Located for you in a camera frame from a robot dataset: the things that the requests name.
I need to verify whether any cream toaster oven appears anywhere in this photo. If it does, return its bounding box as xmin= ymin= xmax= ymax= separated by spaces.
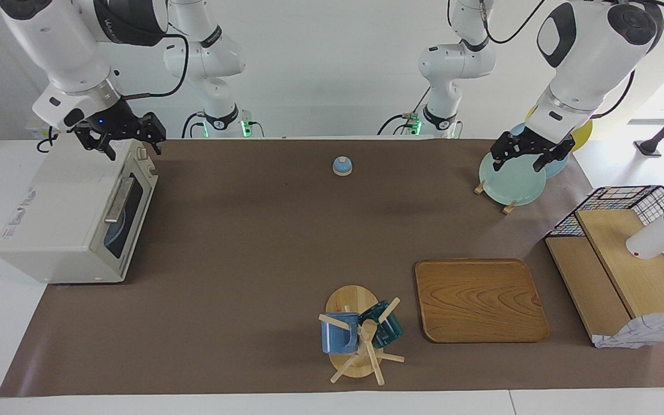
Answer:
xmin=0 ymin=137 xmax=160 ymax=284

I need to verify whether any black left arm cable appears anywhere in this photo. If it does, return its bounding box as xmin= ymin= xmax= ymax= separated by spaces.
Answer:
xmin=479 ymin=0 xmax=664 ymax=119

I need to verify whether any wire mesh wooden shelf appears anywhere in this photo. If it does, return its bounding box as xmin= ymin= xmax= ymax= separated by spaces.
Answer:
xmin=593 ymin=310 xmax=664 ymax=349

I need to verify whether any wooden step shelf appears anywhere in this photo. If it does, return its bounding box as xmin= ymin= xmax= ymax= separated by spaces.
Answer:
xmin=545 ymin=209 xmax=664 ymax=346

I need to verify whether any light blue racked plate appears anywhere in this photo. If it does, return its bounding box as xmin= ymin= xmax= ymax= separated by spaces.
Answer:
xmin=511 ymin=122 xmax=569 ymax=178

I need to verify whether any brown table mat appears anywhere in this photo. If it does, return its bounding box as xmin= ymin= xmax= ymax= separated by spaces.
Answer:
xmin=0 ymin=138 xmax=664 ymax=398

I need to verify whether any wooden serving tray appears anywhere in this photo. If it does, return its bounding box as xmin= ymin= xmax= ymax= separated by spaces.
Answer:
xmin=414 ymin=259 xmax=550 ymax=344

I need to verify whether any wooden mug tree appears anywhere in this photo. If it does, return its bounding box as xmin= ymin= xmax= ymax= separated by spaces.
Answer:
xmin=318 ymin=285 xmax=405 ymax=386

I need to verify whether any wooden plate rack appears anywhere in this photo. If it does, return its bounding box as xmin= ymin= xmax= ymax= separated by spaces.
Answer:
xmin=474 ymin=179 xmax=517 ymax=215

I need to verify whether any yellow plate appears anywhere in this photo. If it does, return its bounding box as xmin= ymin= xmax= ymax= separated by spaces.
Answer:
xmin=525 ymin=105 xmax=593 ymax=153

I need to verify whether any blue mug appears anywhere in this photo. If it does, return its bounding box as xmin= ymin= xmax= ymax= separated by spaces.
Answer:
xmin=320 ymin=312 xmax=361 ymax=354

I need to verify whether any white cup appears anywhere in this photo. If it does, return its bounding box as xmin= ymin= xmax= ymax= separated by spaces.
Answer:
xmin=626 ymin=196 xmax=664 ymax=260

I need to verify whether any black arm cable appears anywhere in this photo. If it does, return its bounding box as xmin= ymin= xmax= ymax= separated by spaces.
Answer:
xmin=479 ymin=0 xmax=664 ymax=119
xmin=118 ymin=32 xmax=190 ymax=100

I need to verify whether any dark green mug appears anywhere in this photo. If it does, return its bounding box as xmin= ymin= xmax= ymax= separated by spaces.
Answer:
xmin=359 ymin=300 xmax=404 ymax=349

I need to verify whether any pale green plate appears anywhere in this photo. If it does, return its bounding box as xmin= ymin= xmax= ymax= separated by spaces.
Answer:
xmin=479 ymin=151 xmax=547 ymax=206

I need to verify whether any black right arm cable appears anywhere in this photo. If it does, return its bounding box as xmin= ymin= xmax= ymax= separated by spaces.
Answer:
xmin=118 ymin=32 xmax=190 ymax=100

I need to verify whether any black wire basket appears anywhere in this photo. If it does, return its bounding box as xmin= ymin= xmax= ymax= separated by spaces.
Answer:
xmin=544 ymin=185 xmax=664 ymax=306

